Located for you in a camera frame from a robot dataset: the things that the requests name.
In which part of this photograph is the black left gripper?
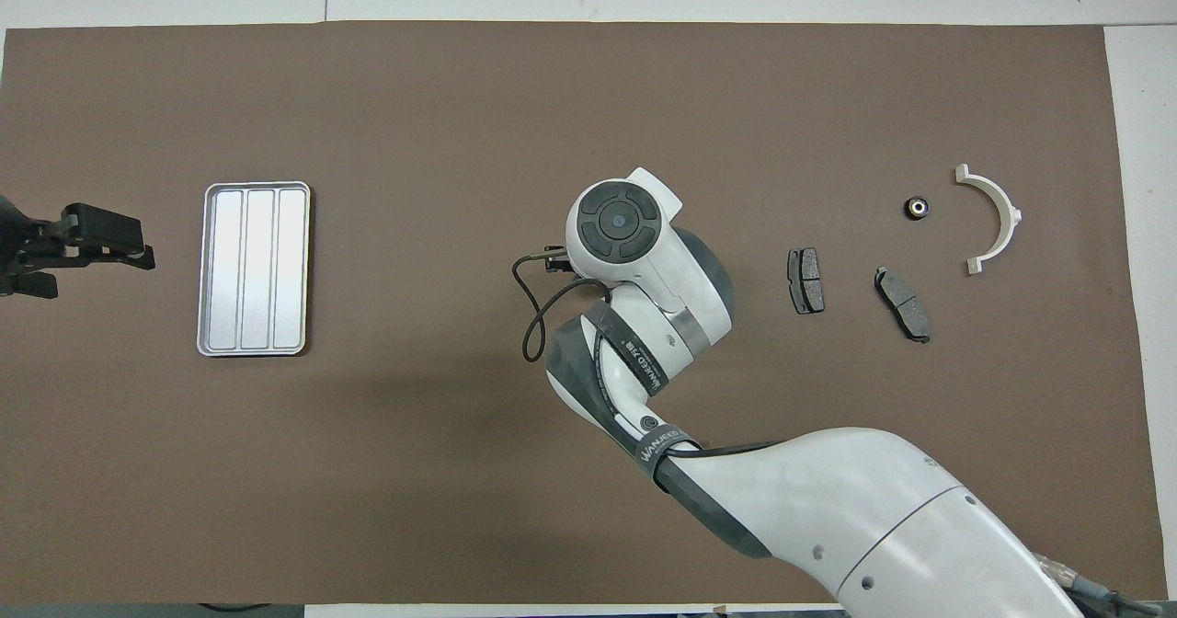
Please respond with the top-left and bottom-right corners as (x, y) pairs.
(0, 193), (157, 300)

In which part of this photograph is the silver metal tray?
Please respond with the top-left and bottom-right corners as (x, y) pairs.
(197, 181), (312, 358)

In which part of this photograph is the brown table mat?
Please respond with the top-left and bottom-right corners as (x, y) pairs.
(0, 22), (1169, 605)

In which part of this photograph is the rectangular dark grey brake pad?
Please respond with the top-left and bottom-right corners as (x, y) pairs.
(787, 247), (826, 315)

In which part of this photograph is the curved dark grey brake pad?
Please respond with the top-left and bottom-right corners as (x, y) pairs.
(874, 267), (931, 344)

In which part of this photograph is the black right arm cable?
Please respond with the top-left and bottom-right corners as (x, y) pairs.
(512, 246), (784, 459)

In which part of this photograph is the white semicircular bracket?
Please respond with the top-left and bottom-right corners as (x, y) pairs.
(954, 165), (1023, 276)

